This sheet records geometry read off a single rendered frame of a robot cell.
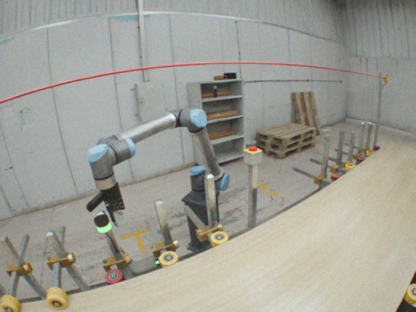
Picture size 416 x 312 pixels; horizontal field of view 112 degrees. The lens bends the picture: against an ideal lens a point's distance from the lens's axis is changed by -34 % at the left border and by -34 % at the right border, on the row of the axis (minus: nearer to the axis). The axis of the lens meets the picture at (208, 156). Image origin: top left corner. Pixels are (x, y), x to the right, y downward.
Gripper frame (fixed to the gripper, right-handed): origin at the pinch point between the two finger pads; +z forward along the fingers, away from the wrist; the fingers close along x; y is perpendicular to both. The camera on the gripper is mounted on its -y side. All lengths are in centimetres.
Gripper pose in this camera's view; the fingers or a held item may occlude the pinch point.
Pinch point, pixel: (115, 224)
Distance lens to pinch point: 103.1
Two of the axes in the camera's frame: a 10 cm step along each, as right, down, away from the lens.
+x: -4.8, -2.7, 8.3
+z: 0.8, 9.3, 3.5
